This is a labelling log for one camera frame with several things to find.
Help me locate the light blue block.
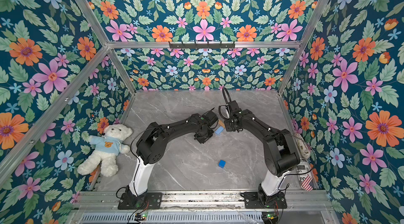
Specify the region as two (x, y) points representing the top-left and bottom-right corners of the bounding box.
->
(215, 126), (224, 135)

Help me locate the blue square block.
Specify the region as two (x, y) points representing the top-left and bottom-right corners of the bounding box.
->
(218, 160), (226, 168)

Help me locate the wooden block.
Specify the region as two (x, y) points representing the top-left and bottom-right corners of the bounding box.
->
(218, 120), (225, 128)

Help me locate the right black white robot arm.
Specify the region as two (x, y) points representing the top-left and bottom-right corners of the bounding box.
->
(224, 100), (300, 200)

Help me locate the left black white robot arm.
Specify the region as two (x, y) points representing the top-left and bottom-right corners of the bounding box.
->
(128, 110), (218, 197)

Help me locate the beige plush object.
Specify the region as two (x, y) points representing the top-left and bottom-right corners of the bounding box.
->
(294, 133), (311, 160)

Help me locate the printed drink can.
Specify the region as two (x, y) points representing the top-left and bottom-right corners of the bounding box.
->
(296, 159), (315, 191)

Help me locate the white teddy bear blue shirt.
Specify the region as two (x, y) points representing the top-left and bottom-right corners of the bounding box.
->
(77, 124), (133, 177)

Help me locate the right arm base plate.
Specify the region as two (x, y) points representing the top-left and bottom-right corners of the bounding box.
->
(241, 192), (287, 209)

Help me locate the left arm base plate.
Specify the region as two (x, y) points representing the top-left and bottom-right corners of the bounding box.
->
(118, 191), (163, 210)

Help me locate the black hook rail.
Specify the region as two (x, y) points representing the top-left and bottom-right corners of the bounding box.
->
(168, 41), (236, 49)

